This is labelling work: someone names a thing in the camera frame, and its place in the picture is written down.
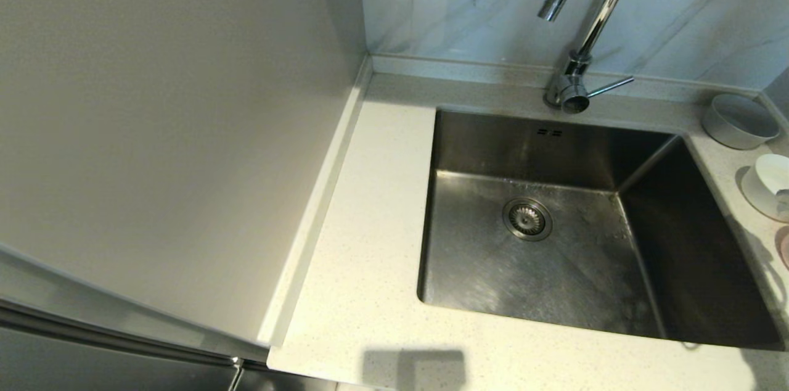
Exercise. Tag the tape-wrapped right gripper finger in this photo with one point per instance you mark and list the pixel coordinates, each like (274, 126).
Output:
(784, 203)

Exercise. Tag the round metal drain strainer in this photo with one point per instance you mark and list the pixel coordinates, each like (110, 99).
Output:
(527, 218)

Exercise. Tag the pink bowl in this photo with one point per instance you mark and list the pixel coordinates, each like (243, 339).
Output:
(784, 249)

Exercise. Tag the steel bowl with white inside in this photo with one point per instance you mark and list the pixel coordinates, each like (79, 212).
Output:
(739, 126)

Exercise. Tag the stainless steel sink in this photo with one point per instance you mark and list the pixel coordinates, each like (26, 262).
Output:
(481, 267)

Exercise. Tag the tall grey cabinet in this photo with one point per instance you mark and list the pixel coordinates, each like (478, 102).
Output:
(154, 132)

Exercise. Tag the chrome gooseneck faucet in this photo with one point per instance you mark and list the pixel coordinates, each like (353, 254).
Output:
(570, 86)

